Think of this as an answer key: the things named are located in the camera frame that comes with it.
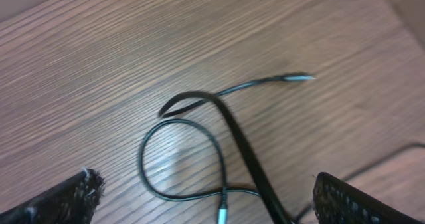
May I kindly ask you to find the black cable with grey plug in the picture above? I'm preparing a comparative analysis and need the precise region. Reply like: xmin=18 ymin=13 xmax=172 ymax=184
xmin=138 ymin=72 xmax=316 ymax=224

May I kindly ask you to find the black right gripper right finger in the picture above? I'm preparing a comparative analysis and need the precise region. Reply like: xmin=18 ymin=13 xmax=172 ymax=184
xmin=313 ymin=172 xmax=422 ymax=224

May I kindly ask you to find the thin black cable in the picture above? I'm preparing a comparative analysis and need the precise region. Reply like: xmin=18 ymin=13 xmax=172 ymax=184
xmin=294 ymin=142 xmax=425 ymax=222

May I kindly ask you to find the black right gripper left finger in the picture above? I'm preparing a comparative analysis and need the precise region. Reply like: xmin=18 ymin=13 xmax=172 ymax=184
xmin=1 ymin=169 xmax=105 ymax=224

